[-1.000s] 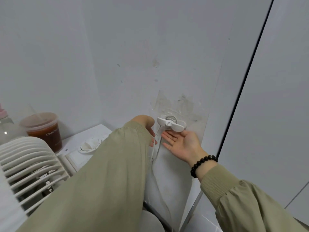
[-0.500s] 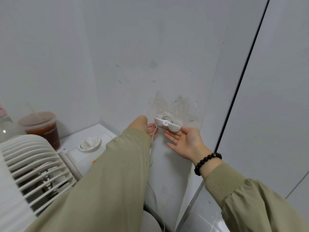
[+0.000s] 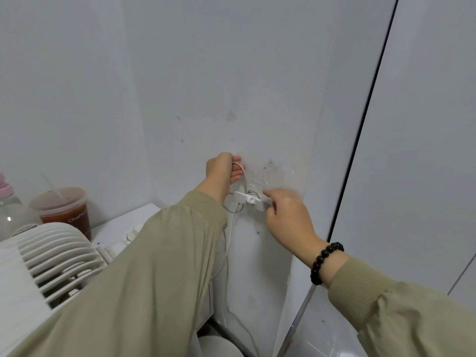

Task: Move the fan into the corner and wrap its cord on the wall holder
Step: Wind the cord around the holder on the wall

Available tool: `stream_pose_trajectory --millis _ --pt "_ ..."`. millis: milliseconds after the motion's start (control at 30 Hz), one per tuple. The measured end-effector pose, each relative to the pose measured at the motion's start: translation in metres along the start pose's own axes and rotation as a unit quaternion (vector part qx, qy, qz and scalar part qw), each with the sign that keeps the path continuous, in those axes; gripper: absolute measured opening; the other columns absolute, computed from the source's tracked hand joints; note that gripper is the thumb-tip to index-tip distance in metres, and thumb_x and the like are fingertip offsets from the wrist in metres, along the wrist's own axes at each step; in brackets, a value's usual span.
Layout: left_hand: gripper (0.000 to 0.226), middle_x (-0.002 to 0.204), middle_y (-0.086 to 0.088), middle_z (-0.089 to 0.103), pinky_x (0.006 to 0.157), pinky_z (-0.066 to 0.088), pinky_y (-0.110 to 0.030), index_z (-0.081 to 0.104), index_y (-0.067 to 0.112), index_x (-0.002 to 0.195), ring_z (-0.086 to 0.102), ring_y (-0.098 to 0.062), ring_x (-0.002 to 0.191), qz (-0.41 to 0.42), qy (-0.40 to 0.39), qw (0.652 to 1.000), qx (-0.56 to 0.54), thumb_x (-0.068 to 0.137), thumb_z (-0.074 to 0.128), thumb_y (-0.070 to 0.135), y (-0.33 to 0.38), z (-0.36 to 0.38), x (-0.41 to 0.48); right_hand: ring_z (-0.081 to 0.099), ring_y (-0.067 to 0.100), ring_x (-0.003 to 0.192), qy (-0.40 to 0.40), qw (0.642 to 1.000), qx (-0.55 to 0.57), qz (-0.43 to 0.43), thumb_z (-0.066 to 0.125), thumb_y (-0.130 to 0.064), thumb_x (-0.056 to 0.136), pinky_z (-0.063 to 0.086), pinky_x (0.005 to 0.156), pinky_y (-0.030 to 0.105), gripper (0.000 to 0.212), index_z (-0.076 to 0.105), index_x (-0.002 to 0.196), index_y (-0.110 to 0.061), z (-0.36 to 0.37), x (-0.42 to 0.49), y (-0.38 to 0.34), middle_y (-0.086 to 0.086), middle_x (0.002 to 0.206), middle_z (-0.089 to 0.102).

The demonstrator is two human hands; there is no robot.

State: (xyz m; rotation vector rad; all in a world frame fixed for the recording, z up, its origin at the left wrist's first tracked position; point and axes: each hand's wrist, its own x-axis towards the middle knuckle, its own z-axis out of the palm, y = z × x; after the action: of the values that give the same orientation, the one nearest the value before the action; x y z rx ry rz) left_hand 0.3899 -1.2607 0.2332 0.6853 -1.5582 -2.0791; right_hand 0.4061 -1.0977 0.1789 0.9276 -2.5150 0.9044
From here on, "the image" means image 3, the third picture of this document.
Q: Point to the cup of brown drink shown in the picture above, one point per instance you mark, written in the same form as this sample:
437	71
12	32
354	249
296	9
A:
67	211

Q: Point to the clear bottle with pink cap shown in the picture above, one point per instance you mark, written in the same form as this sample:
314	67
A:
11	215

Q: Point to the white fan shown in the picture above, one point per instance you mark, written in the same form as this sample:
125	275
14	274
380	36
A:
48	249

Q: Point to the person's right hand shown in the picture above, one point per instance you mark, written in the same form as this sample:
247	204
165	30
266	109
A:
293	226

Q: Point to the person's right forearm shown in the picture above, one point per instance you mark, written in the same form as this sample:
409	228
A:
390	316

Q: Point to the person's left hand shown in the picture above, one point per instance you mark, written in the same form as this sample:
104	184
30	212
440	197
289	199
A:
219	171

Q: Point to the white wardrobe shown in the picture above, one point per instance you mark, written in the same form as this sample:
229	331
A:
409	144

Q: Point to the white nightstand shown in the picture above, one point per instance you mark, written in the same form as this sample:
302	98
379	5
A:
122	219

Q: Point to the person's left forearm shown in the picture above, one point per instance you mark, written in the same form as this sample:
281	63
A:
130	286

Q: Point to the white wall hook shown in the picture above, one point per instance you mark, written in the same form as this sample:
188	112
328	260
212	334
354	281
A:
243	197

